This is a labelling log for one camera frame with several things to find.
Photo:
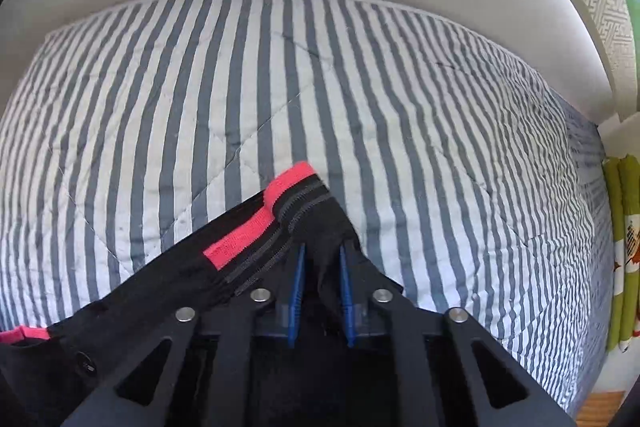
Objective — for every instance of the grey white striped bed blanket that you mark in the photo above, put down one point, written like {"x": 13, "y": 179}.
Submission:
{"x": 300, "y": 107}

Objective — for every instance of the green folded mat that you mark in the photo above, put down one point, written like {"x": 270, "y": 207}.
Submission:
{"x": 631, "y": 207}
{"x": 612, "y": 232}

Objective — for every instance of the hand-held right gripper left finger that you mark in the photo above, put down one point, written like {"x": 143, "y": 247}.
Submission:
{"x": 298, "y": 292}

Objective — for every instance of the black pants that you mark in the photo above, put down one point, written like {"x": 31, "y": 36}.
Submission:
{"x": 125, "y": 307}

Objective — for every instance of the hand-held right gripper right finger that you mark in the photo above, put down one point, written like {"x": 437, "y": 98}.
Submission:
{"x": 345, "y": 292}

